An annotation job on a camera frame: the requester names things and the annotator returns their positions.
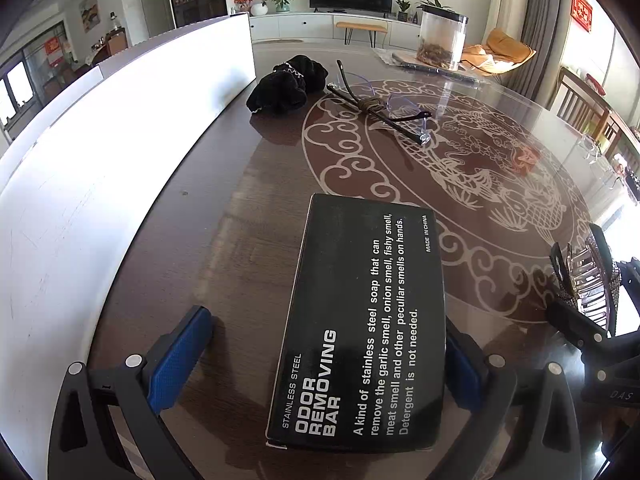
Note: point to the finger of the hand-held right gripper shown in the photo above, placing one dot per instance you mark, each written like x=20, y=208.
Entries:
x=575, y=327

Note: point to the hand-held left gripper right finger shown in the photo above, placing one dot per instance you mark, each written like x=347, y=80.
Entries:
x=465, y=372

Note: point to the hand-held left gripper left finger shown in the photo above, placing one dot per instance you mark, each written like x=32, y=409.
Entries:
x=175, y=365

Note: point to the silver rhinestone hair claw clip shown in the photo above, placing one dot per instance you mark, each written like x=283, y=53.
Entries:
x=587, y=280

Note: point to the black printed box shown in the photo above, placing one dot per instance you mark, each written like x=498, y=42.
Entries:
x=350, y=335

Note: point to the long white board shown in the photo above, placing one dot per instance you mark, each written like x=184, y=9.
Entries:
x=100, y=185

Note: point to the wooden dining chair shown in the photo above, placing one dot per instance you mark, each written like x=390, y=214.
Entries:
x=575, y=102

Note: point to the black temple eyeglasses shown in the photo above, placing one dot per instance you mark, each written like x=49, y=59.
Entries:
x=395, y=119

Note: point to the flat items under container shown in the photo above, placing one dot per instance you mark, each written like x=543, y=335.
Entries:
x=440, y=72

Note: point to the orange lounge chair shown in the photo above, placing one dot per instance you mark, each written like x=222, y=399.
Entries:
x=505, y=47

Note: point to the grey curtain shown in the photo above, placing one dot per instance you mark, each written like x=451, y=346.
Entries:
x=547, y=30

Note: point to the black scrunchie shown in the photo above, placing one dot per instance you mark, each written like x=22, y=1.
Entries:
x=285, y=82

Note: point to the clear plastic jar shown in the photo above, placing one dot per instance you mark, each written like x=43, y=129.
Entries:
x=442, y=40

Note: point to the clear plastic bag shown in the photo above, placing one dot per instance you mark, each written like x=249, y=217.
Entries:
x=392, y=56

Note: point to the white curtain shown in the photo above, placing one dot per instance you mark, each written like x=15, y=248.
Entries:
x=505, y=0

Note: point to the red window poster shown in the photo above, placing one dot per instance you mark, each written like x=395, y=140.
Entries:
x=54, y=51

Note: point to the broad leaf potted plant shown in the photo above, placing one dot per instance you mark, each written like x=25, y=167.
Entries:
x=432, y=2

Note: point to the white television cabinet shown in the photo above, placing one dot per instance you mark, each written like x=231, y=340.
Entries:
x=300, y=27

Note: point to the small potted plant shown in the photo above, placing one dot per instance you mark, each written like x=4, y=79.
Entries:
x=403, y=10

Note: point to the wooden bench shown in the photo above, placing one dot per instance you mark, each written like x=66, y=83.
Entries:
x=360, y=26

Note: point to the white door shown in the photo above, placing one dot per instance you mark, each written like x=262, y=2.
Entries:
x=152, y=2

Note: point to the red flowers in vase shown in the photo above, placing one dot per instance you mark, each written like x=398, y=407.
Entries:
x=245, y=0

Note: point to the red wall decoration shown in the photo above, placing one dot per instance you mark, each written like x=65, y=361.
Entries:
x=582, y=10

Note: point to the framed wall painting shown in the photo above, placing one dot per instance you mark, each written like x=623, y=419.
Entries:
x=89, y=11

